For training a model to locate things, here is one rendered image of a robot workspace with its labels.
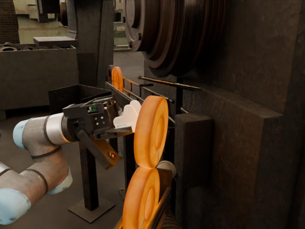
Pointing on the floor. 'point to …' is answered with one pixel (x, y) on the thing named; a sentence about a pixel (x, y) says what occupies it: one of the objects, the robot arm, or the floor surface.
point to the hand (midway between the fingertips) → (152, 123)
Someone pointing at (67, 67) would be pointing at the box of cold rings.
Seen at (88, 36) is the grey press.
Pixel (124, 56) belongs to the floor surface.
